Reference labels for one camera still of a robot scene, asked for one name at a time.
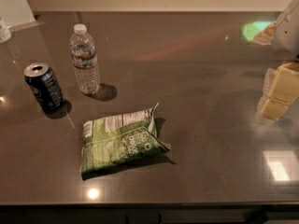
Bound clear plastic water bottle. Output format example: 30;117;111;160
69;23;100;95

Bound green jalapeno chip bag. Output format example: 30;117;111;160
80;105;170;179

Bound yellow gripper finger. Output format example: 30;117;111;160
257;96;288;120
263;62;299;104

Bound white container at left edge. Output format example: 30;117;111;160
0;17;11;43

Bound blue soda can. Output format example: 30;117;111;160
23;63;64;113

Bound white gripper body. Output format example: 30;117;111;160
272;0;299;61

